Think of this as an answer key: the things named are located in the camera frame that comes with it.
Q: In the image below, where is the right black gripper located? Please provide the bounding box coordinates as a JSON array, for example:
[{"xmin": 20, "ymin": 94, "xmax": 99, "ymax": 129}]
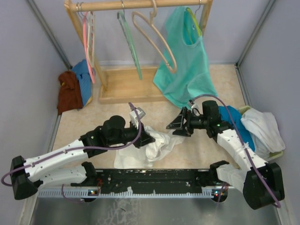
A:
[{"xmin": 166, "ymin": 107, "xmax": 209, "ymax": 137}]

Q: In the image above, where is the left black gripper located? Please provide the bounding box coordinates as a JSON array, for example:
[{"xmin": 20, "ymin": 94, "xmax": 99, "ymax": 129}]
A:
[{"xmin": 108, "ymin": 120, "xmax": 155, "ymax": 149}]

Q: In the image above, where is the white t-shirt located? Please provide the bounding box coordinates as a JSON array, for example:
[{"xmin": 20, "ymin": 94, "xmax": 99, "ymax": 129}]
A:
[{"xmin": 113, "ymin": 126, "xmax": 185, "ymax": 169}]

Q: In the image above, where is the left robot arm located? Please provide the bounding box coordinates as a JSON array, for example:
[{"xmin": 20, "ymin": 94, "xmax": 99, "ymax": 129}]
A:
[{"xmin": 9, "ymin": 115, "xmax": 155, "ymax": 200}]

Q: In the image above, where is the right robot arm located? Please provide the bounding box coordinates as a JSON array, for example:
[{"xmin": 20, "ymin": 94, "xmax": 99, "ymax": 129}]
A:
[{"xmin": 166, "ymin": 100, "xmax": 285, "ymax": 210}]

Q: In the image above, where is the teal t-shirt on hanger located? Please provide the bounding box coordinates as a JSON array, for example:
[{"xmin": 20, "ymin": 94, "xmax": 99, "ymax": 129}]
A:
[{"xmin": 153, "ymin": 6, "xmax": 217, "ymax": 108}]

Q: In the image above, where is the beige wooden hanger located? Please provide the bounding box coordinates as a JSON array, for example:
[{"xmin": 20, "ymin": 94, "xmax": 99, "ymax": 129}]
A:
[{"xmin": 131, "ymin": 0, "xmax": 178, "ymax": 75}]

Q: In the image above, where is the yellow-green hanger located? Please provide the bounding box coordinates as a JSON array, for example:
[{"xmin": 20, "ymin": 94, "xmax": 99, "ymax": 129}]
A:
[{"xmin": 186, "ymin": 5, "xmax": 202, "ymax": 36}]

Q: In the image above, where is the green plastic hanger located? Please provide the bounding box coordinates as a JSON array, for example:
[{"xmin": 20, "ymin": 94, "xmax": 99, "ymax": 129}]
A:
[{"xmin": 117, "ymin": 0, "xmax": 143, "ymax": 80}]

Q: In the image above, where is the pink plastic hanger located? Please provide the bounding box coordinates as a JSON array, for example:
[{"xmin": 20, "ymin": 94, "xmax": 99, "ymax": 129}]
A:
[{"xmin": 82, "ymin": 11, "xmax": 95, "ymax": 83}]

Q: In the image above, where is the cream plastic hanger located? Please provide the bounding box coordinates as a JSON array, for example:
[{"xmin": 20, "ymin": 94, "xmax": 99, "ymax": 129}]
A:
[{"xmin": 86, "ymin": 11, "xmax": 95, "ymax": 68}]

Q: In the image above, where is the blue cloth in basket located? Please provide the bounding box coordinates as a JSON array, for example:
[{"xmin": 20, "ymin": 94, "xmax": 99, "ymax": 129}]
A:
[{"xmin": 218, "ymin": 105, "xmax": 255, "ymax": 151}]

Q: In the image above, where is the wooden clothes rack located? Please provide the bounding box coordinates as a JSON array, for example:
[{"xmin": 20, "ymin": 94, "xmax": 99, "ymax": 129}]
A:
[{"xmin": 64, "ymin": 0, "xmax": 213, "ymax": 105}]

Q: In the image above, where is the white cloth in basket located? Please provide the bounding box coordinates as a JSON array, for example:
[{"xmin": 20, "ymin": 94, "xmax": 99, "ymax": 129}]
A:
[{"xmin": 240, "ymin": 108, "xmax": 286, "ymax": 158}]

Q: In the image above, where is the brown cloth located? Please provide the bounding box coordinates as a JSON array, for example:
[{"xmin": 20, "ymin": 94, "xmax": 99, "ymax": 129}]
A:
[{"xmin": 57, "ymin": 71, "xmax": 83, "ymax": 115}]

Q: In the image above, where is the blue cloth by rack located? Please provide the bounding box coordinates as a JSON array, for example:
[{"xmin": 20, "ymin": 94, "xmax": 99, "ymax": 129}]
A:
[{"xmin": 71, "ymin": 60, "xmax": 92, "ymax": 107}]

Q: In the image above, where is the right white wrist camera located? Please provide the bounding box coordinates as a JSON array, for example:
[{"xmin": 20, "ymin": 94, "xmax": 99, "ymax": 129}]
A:
[{"xmin": 187, "ymin": 99, "xmax": 199, "ymax": 111}]

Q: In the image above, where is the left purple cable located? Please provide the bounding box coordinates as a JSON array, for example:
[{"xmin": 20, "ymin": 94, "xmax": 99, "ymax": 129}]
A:
[{"xmin": 0, "ymin": 102, "xmax": 143, "ymax": 204}]

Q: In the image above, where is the purple cable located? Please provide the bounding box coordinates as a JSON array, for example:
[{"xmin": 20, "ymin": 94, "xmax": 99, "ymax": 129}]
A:
[
  {"xmin": 191, "ymin": 94, "xmax": 282, "ymax": 209},
  {"xmin": 0, "ymin": 102, "xmax": 143, "ymax": 204}
]

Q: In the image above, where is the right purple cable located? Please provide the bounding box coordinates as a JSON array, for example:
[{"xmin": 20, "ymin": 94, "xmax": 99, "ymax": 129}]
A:
[{"xmin": 191, "ymin": 94, "xmax": 282, "ymax": 209}]

